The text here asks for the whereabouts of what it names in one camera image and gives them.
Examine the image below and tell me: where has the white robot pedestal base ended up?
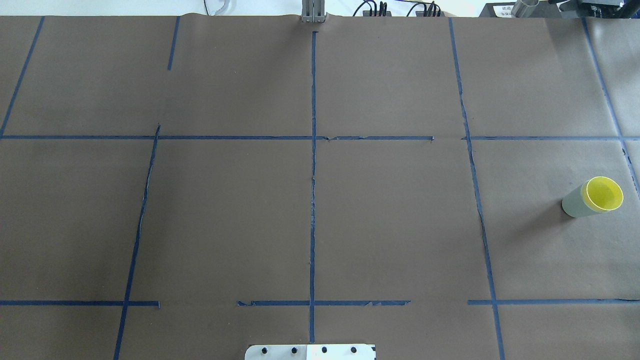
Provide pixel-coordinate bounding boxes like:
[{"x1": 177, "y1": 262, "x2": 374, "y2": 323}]
[{"x1": 244, "y1": 343, "x2": 377, "y2": 360}]

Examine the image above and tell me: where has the steel cylinder weight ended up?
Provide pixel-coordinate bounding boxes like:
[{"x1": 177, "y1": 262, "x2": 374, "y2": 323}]
[{"x1": 510, "y1": 0, "x2": 540, "y2": 18}]

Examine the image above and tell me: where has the yellow plastic cup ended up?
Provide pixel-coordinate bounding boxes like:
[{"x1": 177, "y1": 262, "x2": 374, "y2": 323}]
[{"x1": 581, "y1": 176, "x2": 624, "y2": 214}]

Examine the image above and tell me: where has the green plastic cup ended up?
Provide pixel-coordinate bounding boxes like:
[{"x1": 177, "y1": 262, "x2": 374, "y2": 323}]
[{"x1": 561, "y1": 181, "x2": 602, "y2": 218}]

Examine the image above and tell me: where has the aluminium frame post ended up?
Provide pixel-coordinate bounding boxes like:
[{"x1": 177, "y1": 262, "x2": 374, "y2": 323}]
[{"x1": 301, "y1": 0, "x2": 327, "y2": 24}]

